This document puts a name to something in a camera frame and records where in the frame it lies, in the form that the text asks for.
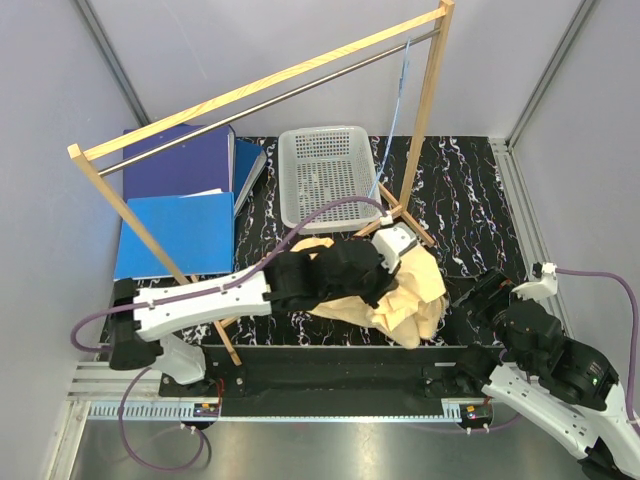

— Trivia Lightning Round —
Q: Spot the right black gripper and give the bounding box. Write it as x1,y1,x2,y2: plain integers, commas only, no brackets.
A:
441,264,532,370

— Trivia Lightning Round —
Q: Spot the beige t shirt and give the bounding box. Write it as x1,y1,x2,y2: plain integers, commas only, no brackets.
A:
310,245,448,349

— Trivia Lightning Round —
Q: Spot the light blue wire hanger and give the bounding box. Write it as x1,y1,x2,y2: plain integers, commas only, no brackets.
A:
367,38,412,199

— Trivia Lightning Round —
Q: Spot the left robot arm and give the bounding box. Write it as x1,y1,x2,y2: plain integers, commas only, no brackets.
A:
109,237,402,396

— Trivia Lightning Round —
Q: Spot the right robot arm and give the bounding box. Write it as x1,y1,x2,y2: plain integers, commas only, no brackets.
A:
445,263,639,479

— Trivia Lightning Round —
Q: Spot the white plastic basket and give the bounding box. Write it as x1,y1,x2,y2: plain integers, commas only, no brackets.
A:
277,126,381,228

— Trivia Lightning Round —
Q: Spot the blue upright binder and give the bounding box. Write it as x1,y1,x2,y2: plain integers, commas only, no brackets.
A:
233,139,267,216

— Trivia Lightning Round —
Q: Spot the blue folder with papers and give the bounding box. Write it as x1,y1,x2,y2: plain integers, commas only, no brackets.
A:
114,192,234,280

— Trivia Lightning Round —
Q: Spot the wooden clothes rack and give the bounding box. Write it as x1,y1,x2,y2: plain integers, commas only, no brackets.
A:
67,0,456,368

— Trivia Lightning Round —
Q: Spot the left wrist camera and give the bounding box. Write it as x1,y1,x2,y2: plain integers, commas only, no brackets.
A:
371,213,418,274

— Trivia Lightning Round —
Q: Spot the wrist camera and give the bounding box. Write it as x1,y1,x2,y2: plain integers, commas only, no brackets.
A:
371,213,418,274
512,262,558,301

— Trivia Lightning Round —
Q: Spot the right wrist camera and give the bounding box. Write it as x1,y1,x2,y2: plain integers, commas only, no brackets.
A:
512,262,558,301

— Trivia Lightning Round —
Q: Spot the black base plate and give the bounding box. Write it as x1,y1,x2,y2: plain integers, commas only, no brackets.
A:
134,345,475,399

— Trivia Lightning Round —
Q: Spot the purple ring binder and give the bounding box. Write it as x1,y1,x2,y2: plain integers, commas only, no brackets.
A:
123,125,235,200

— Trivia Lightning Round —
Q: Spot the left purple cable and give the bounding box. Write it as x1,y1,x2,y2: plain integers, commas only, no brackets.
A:
69,195,394,471

